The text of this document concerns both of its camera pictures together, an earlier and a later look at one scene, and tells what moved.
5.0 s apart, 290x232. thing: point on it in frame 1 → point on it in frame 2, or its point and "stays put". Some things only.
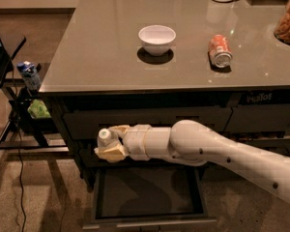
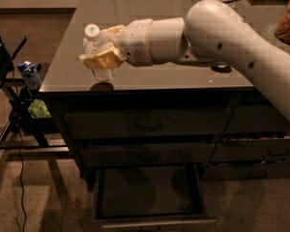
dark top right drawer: [264, 118] stays put
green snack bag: [38, 109] stays put
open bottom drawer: [133, 197] stays put
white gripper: [135, 141] → [134, 42]
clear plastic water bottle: [106, 137] → [96, 41]
